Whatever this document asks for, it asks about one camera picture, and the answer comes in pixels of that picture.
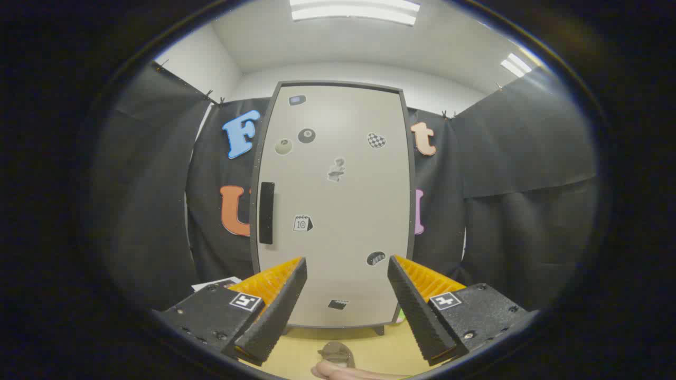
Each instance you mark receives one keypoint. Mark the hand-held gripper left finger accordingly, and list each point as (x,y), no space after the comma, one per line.
(274,316)

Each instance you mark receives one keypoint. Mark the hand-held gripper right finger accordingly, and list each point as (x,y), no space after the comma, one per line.
(420,316)

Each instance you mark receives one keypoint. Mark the grey shoe cabinet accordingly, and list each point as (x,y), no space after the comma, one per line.
(411,200)

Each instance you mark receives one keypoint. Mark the white shoe cabinet door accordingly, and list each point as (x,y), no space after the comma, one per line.
(338,200)

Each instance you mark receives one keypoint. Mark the white cover book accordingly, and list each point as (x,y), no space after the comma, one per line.
(216,284)

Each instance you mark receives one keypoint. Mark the black backdrop cloth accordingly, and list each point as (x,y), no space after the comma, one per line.
(528,158)

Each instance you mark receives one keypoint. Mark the small ceiling light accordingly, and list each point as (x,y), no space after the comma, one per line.
(515,64)

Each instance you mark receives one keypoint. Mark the long ceiling light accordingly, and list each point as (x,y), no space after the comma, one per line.
(354,10)

